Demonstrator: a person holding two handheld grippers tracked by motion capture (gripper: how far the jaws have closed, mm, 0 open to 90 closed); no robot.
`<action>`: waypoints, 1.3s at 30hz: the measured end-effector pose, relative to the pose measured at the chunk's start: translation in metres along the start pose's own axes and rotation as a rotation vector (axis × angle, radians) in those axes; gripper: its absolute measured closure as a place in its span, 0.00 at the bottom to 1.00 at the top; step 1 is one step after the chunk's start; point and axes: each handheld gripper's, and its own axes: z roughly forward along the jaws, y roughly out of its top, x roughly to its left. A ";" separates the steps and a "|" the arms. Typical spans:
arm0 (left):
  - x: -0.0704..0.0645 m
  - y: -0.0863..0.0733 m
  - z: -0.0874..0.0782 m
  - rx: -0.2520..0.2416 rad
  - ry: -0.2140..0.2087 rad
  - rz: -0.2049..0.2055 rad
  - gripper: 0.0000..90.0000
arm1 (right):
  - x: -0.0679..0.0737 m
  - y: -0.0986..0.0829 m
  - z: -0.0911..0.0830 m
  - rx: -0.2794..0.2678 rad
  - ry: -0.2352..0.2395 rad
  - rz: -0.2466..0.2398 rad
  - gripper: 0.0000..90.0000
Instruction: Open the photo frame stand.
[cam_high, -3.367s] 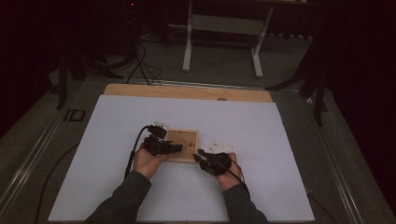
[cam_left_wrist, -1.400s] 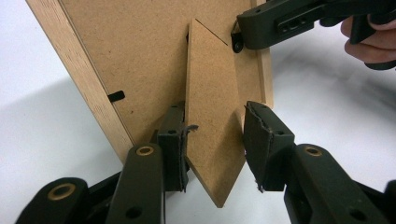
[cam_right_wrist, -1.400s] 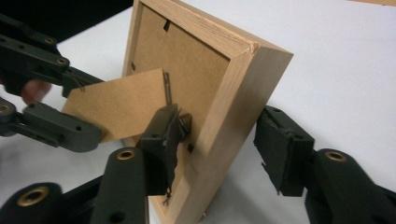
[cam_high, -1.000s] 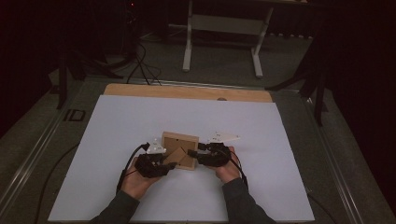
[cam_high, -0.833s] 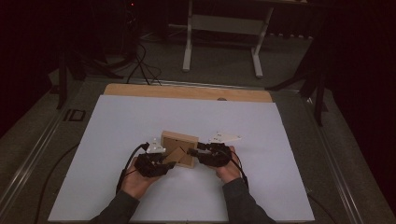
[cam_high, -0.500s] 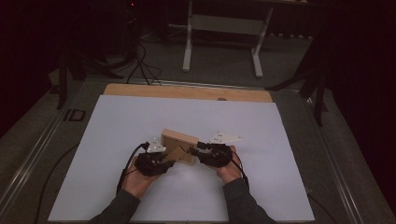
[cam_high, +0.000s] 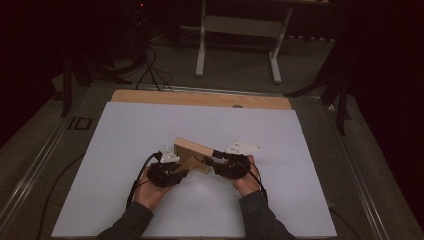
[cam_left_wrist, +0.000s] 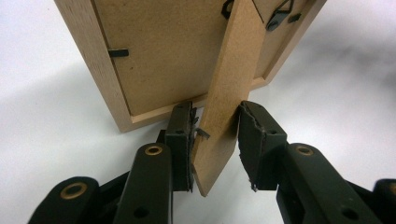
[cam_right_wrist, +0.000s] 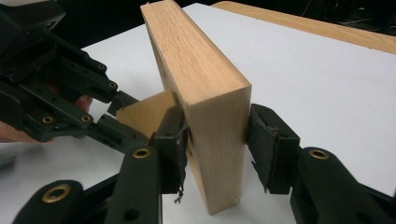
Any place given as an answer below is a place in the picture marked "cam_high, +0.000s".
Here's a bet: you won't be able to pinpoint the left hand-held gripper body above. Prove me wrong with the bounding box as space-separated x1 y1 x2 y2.
146 146 186 188

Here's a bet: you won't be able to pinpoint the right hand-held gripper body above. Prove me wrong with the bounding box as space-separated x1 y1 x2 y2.
213 141 262 181

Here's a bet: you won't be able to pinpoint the wooden block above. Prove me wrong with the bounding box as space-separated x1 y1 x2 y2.
173 137 215 175

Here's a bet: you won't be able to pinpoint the person's right hand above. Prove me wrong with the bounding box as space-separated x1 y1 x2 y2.
232 155 262 198

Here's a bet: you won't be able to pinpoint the person's left hand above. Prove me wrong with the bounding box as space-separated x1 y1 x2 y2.
133 166 175 213

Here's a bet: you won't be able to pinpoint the white table cover sheet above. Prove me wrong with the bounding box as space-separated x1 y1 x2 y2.
50 101 338 239

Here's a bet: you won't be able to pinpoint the black metal stand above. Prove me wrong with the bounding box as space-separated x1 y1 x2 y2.
53 0 148 118
283 49 354 136

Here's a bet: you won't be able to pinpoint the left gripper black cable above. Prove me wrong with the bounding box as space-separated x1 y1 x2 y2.
125 151 163 210

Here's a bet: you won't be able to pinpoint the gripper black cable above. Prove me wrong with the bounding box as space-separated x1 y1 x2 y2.
229 159 269 205
125 151 163 210

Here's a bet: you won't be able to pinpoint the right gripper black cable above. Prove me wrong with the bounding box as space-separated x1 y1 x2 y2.
229 159 269 205

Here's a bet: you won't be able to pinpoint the black floor cables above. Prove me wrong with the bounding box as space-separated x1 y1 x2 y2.
134 44 174 93

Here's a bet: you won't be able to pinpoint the black rectangular floor bracket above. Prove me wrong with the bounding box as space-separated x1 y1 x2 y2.
67 116 93 131

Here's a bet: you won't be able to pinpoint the thin black floor cable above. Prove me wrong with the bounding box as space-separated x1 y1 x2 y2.
35 152 86 240

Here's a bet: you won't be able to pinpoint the metal floor rail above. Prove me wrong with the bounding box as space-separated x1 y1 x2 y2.
0 113 73 228
324 106 391 240

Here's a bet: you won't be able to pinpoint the white metal desk frame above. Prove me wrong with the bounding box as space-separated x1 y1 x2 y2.
195 0 294 84

